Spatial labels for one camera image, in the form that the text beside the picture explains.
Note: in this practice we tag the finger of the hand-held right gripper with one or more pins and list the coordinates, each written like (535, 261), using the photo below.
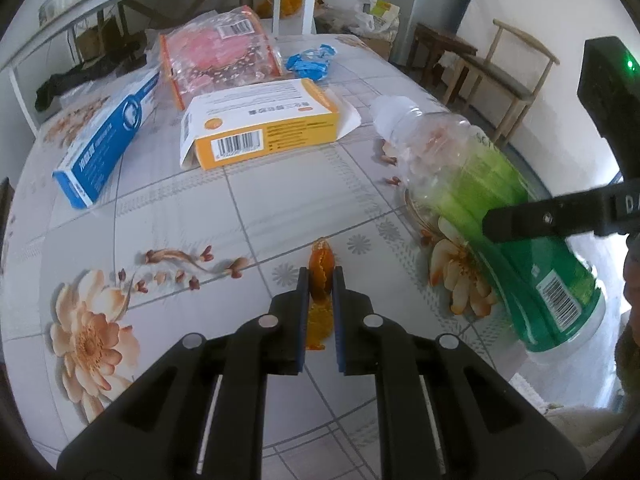
(545, 220)

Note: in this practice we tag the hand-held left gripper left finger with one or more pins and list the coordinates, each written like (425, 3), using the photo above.
(301, 320)

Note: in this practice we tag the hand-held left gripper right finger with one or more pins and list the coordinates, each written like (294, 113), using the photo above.
(340, 320)

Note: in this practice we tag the orange candy wrapper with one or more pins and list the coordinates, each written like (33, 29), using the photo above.
(320, 265)

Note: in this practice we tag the green clear plastic bottle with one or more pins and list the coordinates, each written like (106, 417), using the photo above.
(475, 175)

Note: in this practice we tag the orange white carton box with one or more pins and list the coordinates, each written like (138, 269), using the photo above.
(260, 120)

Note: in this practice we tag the wooden chair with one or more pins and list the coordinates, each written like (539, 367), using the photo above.
(500, 75)

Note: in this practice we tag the floral tablecloth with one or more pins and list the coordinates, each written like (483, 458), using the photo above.
(200, 220)

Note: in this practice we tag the dark wooden stool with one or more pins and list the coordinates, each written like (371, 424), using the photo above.
(440, 40)

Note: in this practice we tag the white fleece garment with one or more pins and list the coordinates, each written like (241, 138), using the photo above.
(575, 420)

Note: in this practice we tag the cardboard box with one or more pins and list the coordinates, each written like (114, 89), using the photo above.
(376, 46)

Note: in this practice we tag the white printed plastic bag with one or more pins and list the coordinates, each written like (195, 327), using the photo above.
(380, 12)

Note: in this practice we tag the blue crumpled wrapper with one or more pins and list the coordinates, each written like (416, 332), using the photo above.
(310, 62)

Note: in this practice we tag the blue white carton box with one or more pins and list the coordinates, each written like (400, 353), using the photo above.
(105, 145)

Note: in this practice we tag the pink package orange edge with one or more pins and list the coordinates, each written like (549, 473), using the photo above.
(215, 55)

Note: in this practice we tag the black cloth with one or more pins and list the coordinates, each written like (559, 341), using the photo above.
(65, 82)

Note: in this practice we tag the white metal shelf frame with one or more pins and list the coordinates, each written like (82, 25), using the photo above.
(100, 2)

